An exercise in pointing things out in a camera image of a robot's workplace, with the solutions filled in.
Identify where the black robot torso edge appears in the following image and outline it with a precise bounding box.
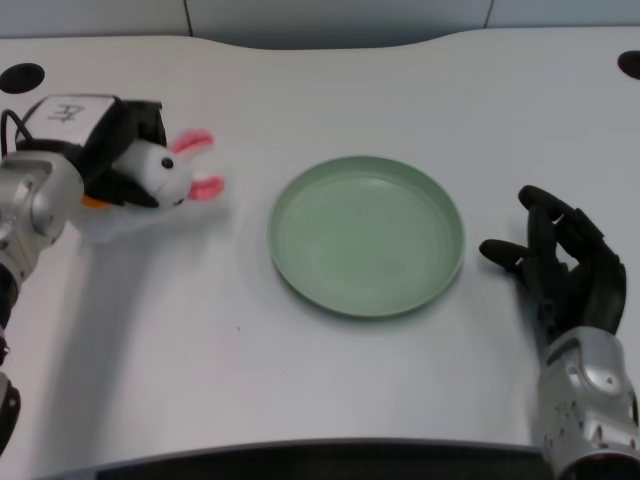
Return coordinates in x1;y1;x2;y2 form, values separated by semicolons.
29;439;557;480

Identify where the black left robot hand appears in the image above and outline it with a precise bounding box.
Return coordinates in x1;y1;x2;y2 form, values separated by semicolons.
17;93;169;209

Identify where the black round cable grommet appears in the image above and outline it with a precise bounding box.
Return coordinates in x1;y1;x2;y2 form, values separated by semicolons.
0;62;46;94
617;50;640;80

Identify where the green round plate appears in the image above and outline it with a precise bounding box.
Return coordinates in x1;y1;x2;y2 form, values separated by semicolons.
268;155;466;319

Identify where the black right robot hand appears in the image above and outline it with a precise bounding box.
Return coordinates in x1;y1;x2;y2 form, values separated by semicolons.
478;185;628;345

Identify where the white plush rabbit doll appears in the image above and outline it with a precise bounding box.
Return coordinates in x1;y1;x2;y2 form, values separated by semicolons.
80;128;226;210

